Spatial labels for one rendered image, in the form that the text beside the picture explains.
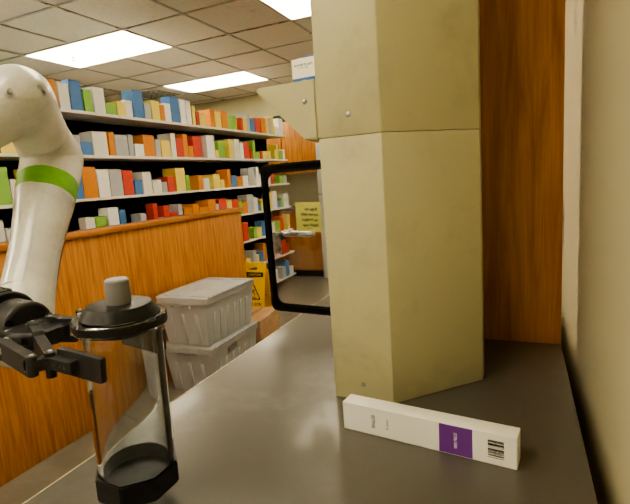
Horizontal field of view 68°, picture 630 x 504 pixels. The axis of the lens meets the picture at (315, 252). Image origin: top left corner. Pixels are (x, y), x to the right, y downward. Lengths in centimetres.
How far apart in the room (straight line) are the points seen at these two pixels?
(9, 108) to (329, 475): 83
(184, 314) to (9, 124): 224
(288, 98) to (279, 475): 60
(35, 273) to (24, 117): 29
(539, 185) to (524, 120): 14
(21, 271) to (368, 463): 68
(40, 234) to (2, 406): 182
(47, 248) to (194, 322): 215
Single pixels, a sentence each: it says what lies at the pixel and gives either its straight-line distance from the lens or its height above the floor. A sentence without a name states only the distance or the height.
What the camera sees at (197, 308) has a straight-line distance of 304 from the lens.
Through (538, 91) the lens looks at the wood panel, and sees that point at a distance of 113.
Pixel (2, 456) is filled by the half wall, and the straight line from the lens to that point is 285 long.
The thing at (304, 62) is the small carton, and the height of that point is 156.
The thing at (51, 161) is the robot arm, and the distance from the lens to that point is 113.
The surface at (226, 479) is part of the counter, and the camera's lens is 73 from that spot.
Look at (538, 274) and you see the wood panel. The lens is 115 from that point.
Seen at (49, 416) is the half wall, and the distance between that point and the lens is 294.
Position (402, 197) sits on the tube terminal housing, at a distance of 80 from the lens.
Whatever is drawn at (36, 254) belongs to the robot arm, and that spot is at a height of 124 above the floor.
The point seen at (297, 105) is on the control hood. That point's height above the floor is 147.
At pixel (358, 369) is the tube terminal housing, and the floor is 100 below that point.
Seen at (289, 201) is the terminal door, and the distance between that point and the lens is 122.
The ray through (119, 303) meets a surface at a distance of 60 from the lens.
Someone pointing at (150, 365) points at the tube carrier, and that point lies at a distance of 60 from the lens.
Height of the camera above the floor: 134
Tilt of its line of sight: 9 degrees down
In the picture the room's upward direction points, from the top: 4 degrees counter-clockwise
